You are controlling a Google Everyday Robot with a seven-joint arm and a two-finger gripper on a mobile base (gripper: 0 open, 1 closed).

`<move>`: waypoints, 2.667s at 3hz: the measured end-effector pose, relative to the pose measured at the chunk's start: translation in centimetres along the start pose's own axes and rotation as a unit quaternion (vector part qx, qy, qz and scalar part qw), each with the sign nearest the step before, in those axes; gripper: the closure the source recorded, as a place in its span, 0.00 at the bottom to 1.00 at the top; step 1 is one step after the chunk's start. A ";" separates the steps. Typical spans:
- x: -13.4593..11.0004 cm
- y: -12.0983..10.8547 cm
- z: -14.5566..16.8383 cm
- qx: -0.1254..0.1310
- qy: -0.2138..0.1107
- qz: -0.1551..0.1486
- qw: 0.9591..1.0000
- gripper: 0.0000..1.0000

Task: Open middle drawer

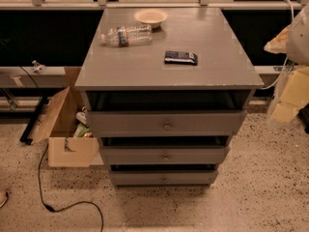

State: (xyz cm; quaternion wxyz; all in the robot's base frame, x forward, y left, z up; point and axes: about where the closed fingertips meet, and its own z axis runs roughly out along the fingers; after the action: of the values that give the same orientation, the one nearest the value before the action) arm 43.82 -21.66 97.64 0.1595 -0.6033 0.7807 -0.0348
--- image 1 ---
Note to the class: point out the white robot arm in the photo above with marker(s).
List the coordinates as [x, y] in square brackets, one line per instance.
[298, 39]

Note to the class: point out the grey drawer cabinet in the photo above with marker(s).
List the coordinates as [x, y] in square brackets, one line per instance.
[135, 78]

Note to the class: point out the white bottle in box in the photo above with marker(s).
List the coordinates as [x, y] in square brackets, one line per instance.
[81, 117]

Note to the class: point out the open cardboard box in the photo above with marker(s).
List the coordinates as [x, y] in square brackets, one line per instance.
[59, 125]

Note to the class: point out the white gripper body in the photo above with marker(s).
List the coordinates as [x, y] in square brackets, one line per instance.
[299, 39]

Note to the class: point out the grey drawer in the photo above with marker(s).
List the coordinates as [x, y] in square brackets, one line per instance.
[159, 178]
[186, 123]
[212, 155]

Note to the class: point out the grey top drawer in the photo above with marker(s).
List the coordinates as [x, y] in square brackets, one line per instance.
[186, 123]

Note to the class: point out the white bowl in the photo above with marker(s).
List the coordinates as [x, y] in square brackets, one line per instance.
[153, 17]

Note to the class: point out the dark blue snack packet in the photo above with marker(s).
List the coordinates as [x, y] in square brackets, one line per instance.
[177, 57]

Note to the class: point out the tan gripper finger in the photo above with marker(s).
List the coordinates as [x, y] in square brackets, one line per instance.
[279, 43]

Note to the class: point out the clear plastic water bottle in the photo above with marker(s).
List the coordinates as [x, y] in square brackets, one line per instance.
[124, 36]

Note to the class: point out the grey bottom drawer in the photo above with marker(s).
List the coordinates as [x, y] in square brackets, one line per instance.
[159, 178]

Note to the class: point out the small clear object on ledge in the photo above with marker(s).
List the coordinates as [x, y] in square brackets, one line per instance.
[37, 67]

